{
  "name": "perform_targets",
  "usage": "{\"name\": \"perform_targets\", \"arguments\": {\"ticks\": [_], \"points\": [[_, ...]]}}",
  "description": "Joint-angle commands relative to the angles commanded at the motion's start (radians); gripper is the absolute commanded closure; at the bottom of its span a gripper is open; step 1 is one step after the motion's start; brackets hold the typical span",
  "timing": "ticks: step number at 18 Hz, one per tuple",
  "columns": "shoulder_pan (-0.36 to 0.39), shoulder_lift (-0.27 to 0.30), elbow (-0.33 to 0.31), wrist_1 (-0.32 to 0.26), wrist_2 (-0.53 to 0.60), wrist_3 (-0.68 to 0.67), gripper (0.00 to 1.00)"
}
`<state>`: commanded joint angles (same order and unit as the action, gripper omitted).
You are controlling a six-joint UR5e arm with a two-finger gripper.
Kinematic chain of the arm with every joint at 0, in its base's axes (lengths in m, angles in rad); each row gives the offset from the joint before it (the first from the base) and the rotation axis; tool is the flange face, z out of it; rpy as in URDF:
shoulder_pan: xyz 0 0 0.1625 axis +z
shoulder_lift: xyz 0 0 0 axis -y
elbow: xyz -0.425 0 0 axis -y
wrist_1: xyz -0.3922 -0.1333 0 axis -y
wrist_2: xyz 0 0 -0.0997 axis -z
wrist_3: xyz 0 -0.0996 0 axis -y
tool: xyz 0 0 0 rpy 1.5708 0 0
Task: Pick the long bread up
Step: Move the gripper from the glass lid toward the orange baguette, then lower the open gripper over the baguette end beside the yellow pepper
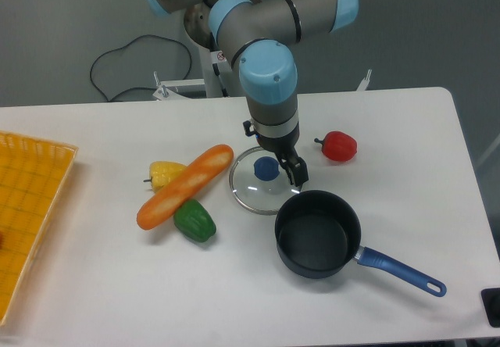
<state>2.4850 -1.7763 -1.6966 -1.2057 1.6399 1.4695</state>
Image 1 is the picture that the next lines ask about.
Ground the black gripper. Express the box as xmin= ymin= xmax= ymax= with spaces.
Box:
xmin=243 ymin=120 xmax=309 ymax=186

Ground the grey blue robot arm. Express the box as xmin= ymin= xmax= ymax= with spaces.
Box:
xmin=148 ymin=0 xmax=359 ymax=187

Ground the long orange bread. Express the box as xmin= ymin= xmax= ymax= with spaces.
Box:
xmin=136 ymin=144 xmax=234 ymax=231

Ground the glass lid blue knob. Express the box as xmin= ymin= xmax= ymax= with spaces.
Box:
xmin=228 ymin=147 xmax=302 ymax=215

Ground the red toy pepper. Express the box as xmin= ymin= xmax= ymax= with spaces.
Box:
xmin=314 ymin=131 xmax=358 ymax=163

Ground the green toy pepper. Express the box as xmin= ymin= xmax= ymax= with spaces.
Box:
xmin=173 ymin=199 xmax=216 ymax=242

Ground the yellow toy pepper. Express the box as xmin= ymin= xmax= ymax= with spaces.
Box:
xmin=144 ymin=161 xmax=187 ymax=192

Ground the black object table corner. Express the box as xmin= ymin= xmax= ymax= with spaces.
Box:
xmin=480 ymin=288 xmax=500 ymax=328

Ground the yellow woven basket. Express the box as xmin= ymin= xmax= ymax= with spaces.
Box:
xmin=1 ymin=131 xmax=78 ymax=325

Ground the dark saucepan blue handle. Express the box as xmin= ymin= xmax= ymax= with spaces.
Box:
xmin=274 ymin=190 xmax=447 ymax=297

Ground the black cable on floor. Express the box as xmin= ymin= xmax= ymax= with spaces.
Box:
xmin=90 ymin=34 xmax=207 ymax=103

